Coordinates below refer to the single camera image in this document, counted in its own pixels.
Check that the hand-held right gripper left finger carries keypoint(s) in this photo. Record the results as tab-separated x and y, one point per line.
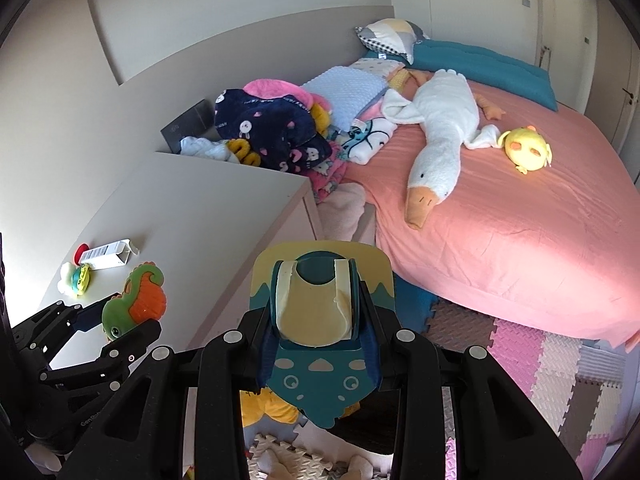
267	360

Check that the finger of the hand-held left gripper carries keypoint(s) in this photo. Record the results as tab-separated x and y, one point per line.
142	335
90	319

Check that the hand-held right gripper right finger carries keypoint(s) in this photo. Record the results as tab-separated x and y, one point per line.
372	360

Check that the green orange dinosaur toy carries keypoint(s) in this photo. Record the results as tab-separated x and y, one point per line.
142	300

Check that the teal cardboard tape dispenser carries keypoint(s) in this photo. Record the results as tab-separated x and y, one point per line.
312	305

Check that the black trash bag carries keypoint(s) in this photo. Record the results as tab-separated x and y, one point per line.
360	430

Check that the blue green frog toy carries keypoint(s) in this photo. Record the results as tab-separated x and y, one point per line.
83	279

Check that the white carton box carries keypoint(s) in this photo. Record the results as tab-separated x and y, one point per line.
107	256

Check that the red plush toy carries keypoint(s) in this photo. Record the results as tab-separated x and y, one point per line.
81	252

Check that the light pink towel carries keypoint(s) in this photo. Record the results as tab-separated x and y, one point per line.
342	210

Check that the pastel foam floor mat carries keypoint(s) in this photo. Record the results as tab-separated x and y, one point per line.
550	375

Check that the pink bed sheet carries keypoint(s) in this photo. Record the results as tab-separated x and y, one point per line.
510	240

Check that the pink printed cloth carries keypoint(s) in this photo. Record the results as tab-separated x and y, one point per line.
325	175

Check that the white baby cloth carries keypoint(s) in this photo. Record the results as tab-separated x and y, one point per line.
205	147

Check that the white cartoon printed cloth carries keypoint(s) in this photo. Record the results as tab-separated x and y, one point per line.
370	140

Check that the navy printed blanket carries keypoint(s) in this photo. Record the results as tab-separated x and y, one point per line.
270	130

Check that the white goose plush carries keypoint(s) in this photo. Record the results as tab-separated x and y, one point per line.
445	130

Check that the yellow chick plush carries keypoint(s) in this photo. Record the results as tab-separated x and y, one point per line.
527	149

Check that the light blue dotted blanket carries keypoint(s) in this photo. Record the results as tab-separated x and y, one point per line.
345	92

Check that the pink plush cloth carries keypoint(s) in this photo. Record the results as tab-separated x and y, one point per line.
270	87

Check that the yellow striped plush toy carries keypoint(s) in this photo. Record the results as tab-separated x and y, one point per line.
405	80

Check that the white dotted cloth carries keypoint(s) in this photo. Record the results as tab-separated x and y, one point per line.
375	66

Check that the teal bolster cushion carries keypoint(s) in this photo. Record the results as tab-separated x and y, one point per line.
480	67

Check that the patchwork pillow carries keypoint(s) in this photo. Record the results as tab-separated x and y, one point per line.
392	40

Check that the white wardrobe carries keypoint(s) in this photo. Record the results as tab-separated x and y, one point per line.
500	5

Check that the dark wall switch panel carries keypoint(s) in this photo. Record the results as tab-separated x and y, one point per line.
187	127

